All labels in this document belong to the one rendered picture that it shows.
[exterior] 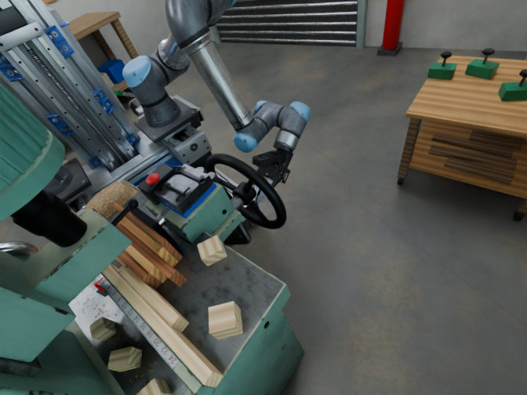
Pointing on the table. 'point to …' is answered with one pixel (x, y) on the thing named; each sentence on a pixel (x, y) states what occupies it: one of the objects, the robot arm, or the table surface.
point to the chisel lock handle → (125, 211)
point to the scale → (139, 323)
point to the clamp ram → (155, 223)
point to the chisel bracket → (76, 259)
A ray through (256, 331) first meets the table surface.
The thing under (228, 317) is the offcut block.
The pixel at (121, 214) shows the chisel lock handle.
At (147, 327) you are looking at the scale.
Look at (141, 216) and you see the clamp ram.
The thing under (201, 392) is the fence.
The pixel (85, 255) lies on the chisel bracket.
